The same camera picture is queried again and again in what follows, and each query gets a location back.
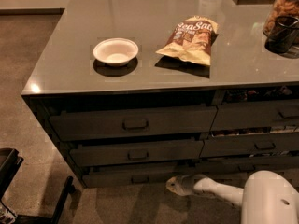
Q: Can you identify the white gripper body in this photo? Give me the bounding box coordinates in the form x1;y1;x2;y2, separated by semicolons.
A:
179;175;206;196

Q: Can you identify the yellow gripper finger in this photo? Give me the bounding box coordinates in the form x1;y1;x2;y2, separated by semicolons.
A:
165;175;184;196

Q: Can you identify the drawer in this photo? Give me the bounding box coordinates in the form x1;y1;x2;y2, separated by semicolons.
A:
82;161;196;188
69;138;204;167
211;99;299;131
200;133;299;158
195;156;299;174
50;105;217;141

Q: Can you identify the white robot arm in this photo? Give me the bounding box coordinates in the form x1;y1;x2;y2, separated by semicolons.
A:
165;171;299;224

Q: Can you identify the dark counter cabinet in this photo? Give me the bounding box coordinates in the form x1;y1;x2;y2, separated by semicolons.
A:
22;0;299;188

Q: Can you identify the sea salt chips bag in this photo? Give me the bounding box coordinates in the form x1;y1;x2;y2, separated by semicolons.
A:
157;16;218;66

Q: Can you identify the white paper bowl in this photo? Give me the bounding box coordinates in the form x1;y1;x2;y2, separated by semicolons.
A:
93;38;139;67

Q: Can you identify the black mesh cup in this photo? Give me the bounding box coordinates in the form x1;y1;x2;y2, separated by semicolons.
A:
264;16;299;54

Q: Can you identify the glass snack jar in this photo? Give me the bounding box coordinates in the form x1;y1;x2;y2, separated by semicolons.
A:
263;0;299;36

